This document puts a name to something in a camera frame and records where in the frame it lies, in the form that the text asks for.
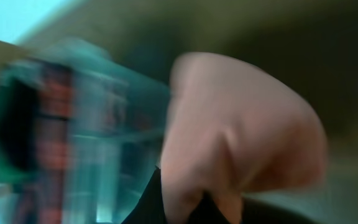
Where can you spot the pink printed t-shirt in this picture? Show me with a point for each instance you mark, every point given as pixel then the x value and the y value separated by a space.
pixel 234 129

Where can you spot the clear plastic storage bin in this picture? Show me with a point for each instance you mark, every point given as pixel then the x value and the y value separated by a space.
pixel 79 136

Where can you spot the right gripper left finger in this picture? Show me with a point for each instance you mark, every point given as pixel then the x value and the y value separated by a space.
pixel 149 209

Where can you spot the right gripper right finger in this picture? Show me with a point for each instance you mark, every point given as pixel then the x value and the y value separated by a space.
pixel 255 212

